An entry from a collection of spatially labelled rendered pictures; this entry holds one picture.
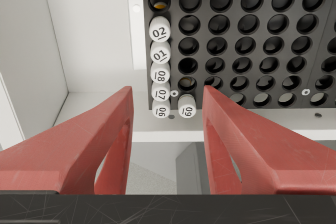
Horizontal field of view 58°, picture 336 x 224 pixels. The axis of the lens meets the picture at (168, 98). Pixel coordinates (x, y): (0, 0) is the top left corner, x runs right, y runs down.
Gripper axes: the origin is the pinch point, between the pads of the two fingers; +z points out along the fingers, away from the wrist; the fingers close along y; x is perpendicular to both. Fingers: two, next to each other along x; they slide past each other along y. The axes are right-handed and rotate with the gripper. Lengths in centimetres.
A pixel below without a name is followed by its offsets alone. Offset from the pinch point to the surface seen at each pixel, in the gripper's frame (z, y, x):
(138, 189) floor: 96, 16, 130
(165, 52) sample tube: 6.6, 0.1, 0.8
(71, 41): 14.1, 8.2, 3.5
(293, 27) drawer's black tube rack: 7.9, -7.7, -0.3
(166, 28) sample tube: 6.6, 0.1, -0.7
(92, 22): 14.1, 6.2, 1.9
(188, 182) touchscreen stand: 72, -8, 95
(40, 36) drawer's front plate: 11.2, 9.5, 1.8
